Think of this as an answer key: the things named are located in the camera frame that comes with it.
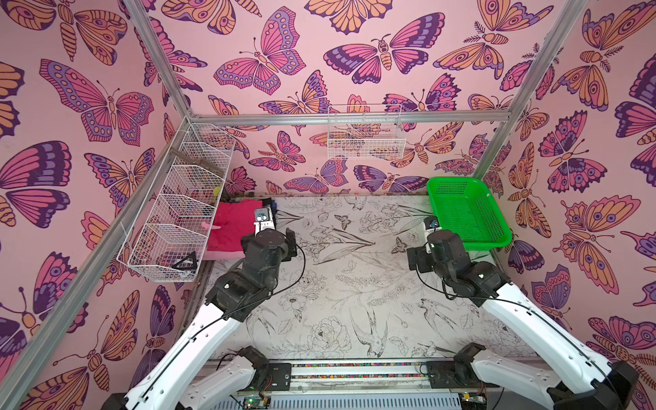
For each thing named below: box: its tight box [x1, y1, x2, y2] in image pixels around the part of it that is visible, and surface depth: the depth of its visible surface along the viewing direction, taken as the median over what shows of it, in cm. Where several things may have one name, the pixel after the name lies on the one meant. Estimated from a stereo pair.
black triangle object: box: [171, 250, 198, 271], surface depth 78 cm
